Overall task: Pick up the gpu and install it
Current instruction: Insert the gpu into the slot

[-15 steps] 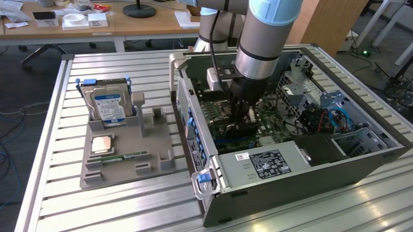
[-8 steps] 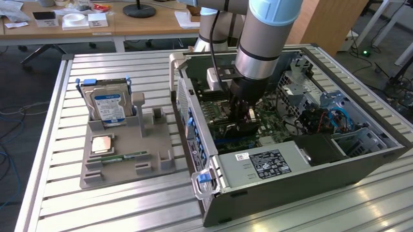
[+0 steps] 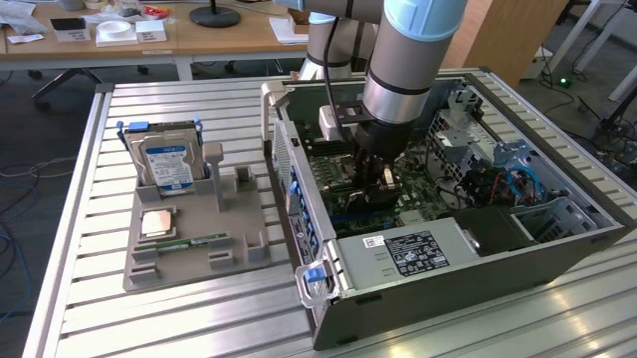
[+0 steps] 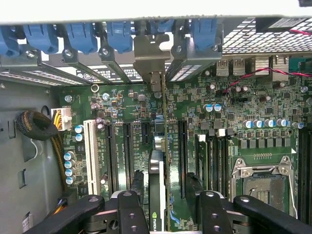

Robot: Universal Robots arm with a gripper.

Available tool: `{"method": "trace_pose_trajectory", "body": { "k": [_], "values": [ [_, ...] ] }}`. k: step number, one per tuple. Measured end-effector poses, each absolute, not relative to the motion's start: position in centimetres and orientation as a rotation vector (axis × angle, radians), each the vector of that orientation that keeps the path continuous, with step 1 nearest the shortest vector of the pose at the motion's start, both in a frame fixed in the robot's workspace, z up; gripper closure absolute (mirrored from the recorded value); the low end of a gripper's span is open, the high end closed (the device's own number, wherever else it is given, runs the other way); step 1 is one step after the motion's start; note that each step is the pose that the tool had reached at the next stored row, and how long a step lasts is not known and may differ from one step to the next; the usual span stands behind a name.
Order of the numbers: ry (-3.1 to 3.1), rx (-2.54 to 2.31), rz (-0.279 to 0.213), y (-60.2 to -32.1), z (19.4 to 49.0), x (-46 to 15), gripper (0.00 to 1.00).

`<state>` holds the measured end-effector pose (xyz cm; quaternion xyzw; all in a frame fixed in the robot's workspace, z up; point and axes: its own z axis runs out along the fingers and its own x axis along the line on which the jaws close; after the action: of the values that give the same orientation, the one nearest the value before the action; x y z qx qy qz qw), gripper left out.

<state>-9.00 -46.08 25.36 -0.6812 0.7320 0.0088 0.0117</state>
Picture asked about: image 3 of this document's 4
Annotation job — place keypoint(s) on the stack of white papers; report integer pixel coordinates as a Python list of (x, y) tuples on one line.
[(286, 31)]

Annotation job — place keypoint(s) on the small red item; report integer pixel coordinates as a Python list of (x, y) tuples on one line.
[(156, 13)]

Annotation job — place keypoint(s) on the grey parts rack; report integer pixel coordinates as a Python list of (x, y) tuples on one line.
[(239, 223)]

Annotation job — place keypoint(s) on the hard disk with blue rails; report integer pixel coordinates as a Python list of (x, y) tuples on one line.
[(166, 160)]

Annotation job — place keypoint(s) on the beige tape roll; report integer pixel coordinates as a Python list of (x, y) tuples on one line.
[(89, 4)]

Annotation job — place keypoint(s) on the white tape roll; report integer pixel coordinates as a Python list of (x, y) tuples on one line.
[(101, 29)]

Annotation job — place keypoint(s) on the graphics card with black shroud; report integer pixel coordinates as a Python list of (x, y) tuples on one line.
[(373, 207)]

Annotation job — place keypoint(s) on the black stand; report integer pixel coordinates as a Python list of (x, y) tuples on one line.
[(617, 115)]

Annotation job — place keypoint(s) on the metal disk bay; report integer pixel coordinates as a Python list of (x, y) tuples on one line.
[(557, 223)]

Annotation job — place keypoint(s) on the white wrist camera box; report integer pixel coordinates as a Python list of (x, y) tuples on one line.
[(330, 127)]

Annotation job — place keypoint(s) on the small cardboard box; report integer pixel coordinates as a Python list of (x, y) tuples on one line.
[(298, 18)]

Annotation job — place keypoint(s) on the black and white box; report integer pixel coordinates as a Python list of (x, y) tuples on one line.
[(67, 24)]

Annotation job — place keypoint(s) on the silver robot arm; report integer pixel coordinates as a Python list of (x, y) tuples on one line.
[(407, 56)]

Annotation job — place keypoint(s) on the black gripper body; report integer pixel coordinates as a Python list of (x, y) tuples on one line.
[(385, 139)]

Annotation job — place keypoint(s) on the grey power supply unit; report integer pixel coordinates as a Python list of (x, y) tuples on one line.
[(378, 268)]

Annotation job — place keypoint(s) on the silver metal bracket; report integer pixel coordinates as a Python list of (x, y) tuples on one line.
[(502, 153)]

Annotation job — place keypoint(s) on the white paper card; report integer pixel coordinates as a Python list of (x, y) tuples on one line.
[(24, 38)]

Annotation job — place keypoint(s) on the device with green light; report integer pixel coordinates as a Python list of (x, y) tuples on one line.
[(564, 81)]

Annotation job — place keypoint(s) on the white labelled box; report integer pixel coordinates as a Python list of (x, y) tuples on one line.
[(150, 28)]

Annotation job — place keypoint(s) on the white table frame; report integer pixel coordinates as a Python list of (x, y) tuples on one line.
[(622, 87)]

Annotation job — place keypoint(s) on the blue case latch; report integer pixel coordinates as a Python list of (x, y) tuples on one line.
[(314, 279)]

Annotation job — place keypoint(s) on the flat white box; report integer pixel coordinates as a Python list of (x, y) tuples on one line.
[(116, 41)]

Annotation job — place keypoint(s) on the copper-coloured CPU chip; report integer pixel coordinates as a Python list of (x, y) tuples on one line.
[(156, 223)]

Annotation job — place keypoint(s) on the CPU socket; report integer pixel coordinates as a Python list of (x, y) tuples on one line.
[(343, 168)]

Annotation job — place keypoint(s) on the blue expansion slot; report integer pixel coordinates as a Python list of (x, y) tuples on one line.
[(338, 216)]

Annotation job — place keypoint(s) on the black round lamp base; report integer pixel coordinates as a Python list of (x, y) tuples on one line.
[(214, 18)]

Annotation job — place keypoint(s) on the open grey PC case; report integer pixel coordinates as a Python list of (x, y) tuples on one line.
[(447, 298)]

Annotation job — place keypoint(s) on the black plastic duct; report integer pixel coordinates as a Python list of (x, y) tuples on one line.
[(493, 231)]

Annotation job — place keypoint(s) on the wooden desk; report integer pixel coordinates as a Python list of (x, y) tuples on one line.
[(199, 41)]

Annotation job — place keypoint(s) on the green motherboard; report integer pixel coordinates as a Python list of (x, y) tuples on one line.
[(422, 194)]

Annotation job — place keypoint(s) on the clear plastic bag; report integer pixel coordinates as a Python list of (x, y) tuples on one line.
[(20, 18)]

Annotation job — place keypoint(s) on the grey cup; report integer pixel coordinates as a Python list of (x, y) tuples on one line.
[(71, 4)]

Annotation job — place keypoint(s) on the white wall box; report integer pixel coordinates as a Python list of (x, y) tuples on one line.
[(539, 63)]

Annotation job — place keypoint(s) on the wooden cabinet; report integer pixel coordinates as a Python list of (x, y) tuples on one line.
[(517, 37)]

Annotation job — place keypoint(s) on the silver chipset heat sink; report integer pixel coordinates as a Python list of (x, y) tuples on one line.
[(413, 218)]

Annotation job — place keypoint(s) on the perforated metal drive cage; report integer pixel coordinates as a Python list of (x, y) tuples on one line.
[(455, 145)]

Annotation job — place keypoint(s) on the black RAM slot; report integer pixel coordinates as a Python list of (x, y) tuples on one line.
[(328, 153), (318, 145), (328, 148)]

